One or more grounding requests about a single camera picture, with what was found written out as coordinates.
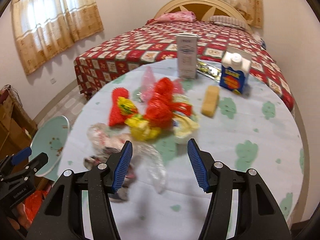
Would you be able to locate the brown wooden cabinet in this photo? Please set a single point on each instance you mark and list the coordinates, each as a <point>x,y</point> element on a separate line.
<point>17,128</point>

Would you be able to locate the cream wooden headboard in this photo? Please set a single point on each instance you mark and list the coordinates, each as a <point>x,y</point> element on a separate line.
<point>203,9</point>

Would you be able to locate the pink pillow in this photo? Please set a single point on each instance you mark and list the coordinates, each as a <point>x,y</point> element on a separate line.
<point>181,16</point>

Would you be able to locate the light blue round bin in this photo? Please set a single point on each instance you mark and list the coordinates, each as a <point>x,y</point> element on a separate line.
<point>50,139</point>

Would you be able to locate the pink plastic bag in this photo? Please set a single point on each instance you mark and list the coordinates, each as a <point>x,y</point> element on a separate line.
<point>148,83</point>

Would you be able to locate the left beige curtain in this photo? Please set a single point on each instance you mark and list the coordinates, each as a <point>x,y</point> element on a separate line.
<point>44,28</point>

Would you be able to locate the red mesh scrubber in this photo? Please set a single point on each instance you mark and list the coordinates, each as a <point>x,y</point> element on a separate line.
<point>115,116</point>

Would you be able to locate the pale yellow wrapper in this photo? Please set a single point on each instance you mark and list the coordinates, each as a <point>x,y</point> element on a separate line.
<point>184,126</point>

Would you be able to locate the shiny yellow foil packet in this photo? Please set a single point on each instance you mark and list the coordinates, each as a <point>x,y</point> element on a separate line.
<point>211,71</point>

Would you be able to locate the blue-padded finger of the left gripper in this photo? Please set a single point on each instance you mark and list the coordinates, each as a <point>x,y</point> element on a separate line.
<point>10,161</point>

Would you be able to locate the yellow sponge bar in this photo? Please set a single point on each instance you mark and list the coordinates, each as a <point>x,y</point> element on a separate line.
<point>210,101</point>

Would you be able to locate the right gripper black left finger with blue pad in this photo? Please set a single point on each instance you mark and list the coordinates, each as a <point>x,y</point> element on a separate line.
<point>60,215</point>

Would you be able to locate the tall white carton box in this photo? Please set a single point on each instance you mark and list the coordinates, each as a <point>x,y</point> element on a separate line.
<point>187,55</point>

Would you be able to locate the clear plastic wrapper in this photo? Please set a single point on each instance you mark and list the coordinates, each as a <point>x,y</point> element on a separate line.
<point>107,143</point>

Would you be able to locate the blue milk carton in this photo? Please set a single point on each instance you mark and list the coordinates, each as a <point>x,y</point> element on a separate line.
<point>235,68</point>

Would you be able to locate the yellow snack wrapper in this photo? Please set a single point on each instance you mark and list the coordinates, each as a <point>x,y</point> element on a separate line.
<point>140,128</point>

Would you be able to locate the bed with red checkered cover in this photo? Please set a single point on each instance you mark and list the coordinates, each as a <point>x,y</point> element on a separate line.
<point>157,41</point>

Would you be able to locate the wall socket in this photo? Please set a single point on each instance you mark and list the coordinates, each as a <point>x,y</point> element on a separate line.
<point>53,80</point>

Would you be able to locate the striped grey pillow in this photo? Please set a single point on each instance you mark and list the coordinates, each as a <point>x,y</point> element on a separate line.
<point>227,21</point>

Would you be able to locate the red bag on floor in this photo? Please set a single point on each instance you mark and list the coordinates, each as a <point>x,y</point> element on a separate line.
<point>28,209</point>

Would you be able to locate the red plastic bag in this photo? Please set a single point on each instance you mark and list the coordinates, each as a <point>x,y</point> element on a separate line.
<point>160,108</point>

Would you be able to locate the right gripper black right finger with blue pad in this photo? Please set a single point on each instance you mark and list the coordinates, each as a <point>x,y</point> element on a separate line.
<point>259,216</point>

